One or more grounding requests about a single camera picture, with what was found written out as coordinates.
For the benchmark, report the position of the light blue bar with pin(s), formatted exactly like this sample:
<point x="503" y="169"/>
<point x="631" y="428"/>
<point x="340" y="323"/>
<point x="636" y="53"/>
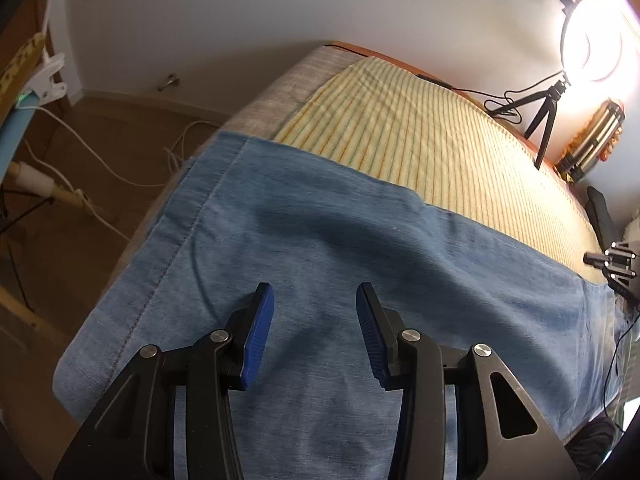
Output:
<point x="17" y="135"/>

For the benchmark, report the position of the yellow striped blanket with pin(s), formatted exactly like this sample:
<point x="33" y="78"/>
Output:
<point x="425" y="135"/>

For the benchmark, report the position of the metal door stopper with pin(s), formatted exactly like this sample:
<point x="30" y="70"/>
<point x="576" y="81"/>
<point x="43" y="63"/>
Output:
<point x="169" y="82"/>

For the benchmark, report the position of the white clip on post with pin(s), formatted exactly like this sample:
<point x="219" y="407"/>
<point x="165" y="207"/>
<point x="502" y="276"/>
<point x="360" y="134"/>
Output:
<point x="45" y="82"/>

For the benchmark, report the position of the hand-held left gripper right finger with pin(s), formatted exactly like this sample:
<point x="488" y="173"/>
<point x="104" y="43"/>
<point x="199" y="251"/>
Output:
<point x="372" y="340"/>

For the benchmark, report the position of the folded silver tripod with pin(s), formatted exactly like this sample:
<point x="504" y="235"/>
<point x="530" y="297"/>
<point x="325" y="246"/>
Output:
<point x="595" y="135"/>

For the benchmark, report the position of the light blue denim pants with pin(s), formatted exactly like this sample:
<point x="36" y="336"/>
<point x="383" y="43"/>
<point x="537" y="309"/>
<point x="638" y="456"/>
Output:
<point x="325" y="240"/>

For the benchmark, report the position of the small black tripod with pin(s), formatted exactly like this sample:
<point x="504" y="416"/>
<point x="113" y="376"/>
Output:
<point x="542" y="127"/>

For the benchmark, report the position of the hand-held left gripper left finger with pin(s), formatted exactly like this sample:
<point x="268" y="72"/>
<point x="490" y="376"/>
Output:
<point x="257" y="340"/>

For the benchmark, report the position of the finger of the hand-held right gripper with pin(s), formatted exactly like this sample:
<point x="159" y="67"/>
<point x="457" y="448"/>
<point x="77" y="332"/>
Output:
<point x="595" y="260"/>

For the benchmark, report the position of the wooden frame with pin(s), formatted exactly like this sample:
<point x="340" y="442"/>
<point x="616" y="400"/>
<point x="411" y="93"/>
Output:
<point x="30" y="312"/>

